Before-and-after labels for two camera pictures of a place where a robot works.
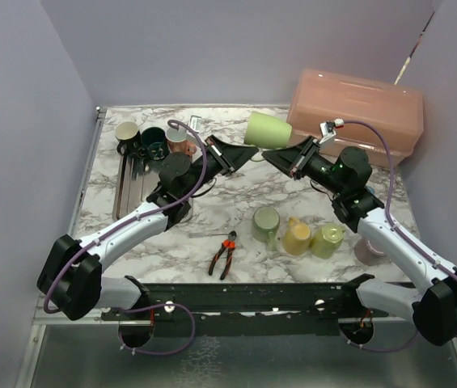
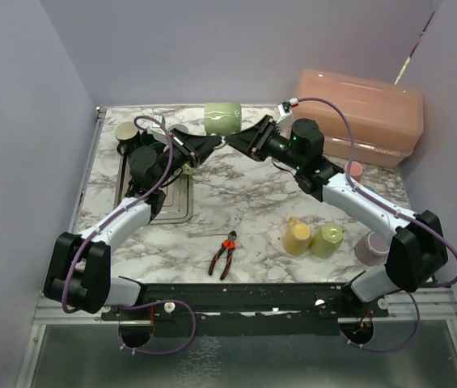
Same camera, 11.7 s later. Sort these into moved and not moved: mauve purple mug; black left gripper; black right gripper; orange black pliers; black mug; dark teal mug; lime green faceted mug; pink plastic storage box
Moved: black left gripper; black right gripper
Not moved: black mug; lime green faceted mug; mauve purple mug; pink plastic storage box; dark teal mug; orange black pliers
